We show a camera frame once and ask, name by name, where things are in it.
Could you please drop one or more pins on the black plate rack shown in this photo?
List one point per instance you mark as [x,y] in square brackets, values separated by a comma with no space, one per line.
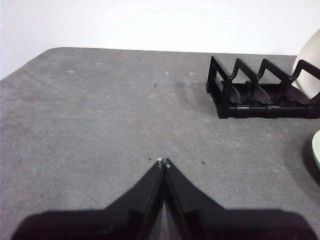
[250,111]

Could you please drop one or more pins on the cream white plate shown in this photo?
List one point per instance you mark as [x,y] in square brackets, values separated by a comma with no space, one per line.
[311,50]

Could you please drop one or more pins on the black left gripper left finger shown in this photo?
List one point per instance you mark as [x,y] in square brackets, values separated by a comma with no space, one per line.
[112,222]

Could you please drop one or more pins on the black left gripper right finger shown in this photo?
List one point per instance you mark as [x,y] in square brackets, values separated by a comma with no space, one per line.
[225,225]

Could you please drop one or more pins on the pale green plate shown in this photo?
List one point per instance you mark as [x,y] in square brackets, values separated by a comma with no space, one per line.
[316,147]

